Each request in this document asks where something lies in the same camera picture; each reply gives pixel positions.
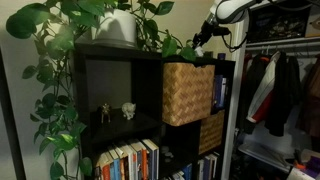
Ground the white red jacket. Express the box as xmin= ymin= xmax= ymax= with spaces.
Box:
xmin=246 ymin=51 xmax=281 ymax=123

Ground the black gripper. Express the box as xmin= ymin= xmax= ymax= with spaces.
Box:
xmin=192 ymin=22 xmax=230 ymax=57

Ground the white elephant figurine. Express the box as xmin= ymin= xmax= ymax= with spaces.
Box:
xmin=122 ymin=103 xmax=136 ymax=120

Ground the dark wooden bookshelf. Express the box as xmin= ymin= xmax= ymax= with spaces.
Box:
xmin=71 ymin=43 xmax=236 ymax=180

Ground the woven basket drawer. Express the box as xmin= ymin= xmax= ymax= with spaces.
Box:
xmin=162 ymin=63 xmax=215 ymax=126
xmin=199 ymin=110 xmax=225 ymax=154

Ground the white plant pot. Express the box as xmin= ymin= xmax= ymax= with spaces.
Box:
xmin=91 ymin=8 xmax=137 ymax=49

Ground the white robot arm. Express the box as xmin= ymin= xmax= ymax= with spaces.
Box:
xmin=192 ymin=0 xmax=320 ymax=57

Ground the brown hanging garment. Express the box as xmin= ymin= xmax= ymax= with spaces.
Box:
xmin=297 ymin=58 xmax=320 ymax=138

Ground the row of books lower left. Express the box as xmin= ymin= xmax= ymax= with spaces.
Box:
xmin=94 ymin=139 xmax=160 ymax=180

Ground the blue books upper shelf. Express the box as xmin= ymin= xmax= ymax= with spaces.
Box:
xmin=214 ymin=75 xmax=226 ymax=108

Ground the closet rod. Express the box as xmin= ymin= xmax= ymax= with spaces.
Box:
xmin=246 ymin=41 xmax=320 ymax=50

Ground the books bottom right shelf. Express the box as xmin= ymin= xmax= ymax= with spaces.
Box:
xmin=160 ymin=152 xmax=220 ymax=180

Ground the box on closet shelf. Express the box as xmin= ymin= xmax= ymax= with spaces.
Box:
xmin=248 ymin=6 xmax=310 ymax=43

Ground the green pothos plant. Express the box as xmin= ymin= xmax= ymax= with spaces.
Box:
xmin=6 ymin=0 xmax=196 ymax=180

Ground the black hanging garment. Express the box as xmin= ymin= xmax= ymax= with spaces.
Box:
xmin=265 ymin=52 xmax=302 ymax=137

